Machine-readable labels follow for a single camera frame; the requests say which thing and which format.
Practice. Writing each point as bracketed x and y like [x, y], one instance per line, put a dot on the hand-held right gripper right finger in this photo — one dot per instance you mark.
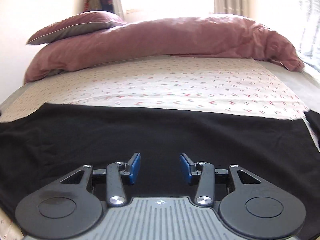
[186, 168]

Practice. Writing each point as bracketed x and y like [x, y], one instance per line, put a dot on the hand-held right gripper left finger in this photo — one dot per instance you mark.
[135, 167]

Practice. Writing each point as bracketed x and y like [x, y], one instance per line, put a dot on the black pants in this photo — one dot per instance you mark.
[160, 140]

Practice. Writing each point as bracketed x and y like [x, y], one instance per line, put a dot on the pink duvet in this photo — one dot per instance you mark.
[160, 42]

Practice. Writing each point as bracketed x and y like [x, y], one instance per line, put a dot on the folded black garment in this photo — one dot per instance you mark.
[313, 127]

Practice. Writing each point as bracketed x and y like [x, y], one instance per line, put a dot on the pink and grey pillow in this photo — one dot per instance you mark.
[75, 26]

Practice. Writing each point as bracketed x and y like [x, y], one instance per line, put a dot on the grey quilted headboard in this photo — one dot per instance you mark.
[310, 30]

